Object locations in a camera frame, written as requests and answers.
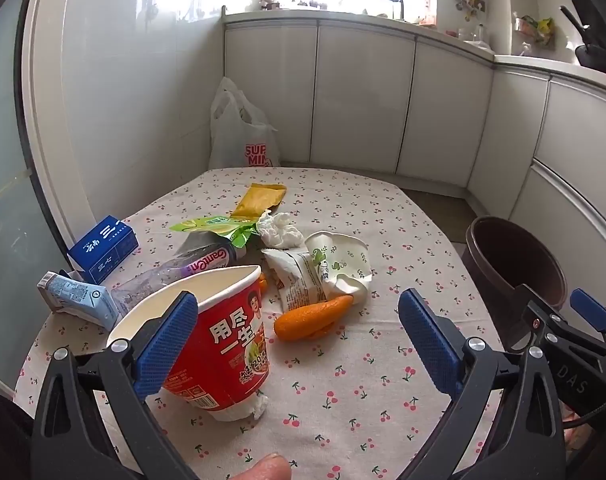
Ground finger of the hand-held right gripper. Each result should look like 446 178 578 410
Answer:
513 284 586 356
569 288 606 356

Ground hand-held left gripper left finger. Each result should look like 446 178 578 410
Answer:
30 291 200 480

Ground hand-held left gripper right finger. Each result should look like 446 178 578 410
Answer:
397 288 568 480

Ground red instant noodle cup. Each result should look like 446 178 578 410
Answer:
106 264 271 413

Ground clear plastic bottle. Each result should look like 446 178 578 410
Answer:
110 240 254 313

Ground brown plastic trash bin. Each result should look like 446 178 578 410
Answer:
464 216 568 353

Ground white snack wrapper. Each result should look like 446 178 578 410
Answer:
261 247 329 315

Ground person's left hand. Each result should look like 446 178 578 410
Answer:
237 454 292 480

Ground light blue milk carton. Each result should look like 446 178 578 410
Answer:
37 270 121 332

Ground crumpled white tissue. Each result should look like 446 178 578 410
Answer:
218 395 269 422
257 211 308 251

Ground cherry print tablecloth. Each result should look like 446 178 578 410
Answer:
14 166 508 480

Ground blue cardboard box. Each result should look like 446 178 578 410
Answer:
67 215 140 285

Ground crumpled paper cup green print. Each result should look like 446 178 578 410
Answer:
304 231 375 306

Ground green snack wrapper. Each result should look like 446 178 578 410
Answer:
169 215 261 251

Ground yellow snack wrapper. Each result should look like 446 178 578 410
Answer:
231 183 288 222

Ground white kitchen drawer cabinet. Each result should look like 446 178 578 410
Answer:
465 62 606 321

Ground white plastic shopping bag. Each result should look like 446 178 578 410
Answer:
209 76 282 171

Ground black wok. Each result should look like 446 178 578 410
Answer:
559 5 606 78

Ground white kitchen countertop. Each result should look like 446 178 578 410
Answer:
223 9 606 81

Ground white kitchen door cabinet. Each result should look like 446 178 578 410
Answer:
223 17 496 191

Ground steel basket with packets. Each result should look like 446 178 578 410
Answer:
514 12 556 51

